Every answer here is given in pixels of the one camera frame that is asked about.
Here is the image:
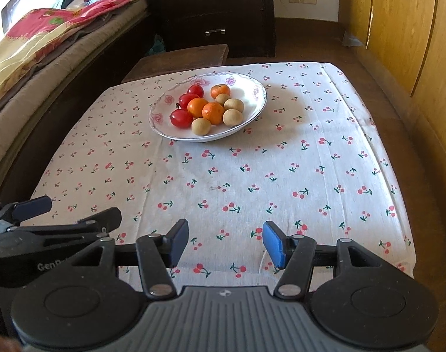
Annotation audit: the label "dark wooden nightstand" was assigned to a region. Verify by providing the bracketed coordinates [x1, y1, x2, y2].
[146, 0, 277, 59]

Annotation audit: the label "dark wooden bed frame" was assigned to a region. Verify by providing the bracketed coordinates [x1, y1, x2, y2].
[0, 15, 157, 206]

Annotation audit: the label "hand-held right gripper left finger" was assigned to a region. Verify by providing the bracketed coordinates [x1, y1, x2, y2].
[70, 219, 190, 298]

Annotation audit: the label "teal plastic bag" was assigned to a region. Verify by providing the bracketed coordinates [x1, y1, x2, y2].
[149, 35, 168, 54]

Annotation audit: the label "beige mattress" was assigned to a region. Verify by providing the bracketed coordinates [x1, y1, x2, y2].
[0, 4, 150, 177]

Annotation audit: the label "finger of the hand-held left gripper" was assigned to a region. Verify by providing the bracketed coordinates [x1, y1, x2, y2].
[6, 207, 122, 243]
[0, 195, 53, 232]

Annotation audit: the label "light wooden wardrobe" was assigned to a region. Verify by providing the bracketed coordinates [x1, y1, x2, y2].
[338, 0, 446, 228]

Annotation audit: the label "tan longan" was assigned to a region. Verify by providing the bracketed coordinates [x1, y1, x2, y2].
[223, 109, 243, 127]

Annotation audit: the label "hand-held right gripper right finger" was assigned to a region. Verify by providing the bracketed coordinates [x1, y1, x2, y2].
[262, 221, 387, 298]

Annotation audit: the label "white floral plate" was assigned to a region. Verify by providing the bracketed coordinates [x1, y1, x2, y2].
[148, 72, 267, 143]

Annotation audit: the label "dark wooden stool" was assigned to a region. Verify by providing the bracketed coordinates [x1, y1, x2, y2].
[121, 44, 229, 84]

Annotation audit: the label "red yellow floral blanket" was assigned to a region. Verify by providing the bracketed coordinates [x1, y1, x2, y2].
[0, 0, 144, 99]

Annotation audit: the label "cherry print tablecloth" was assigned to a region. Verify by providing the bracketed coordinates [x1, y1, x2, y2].
[19, 62, 418, 290]

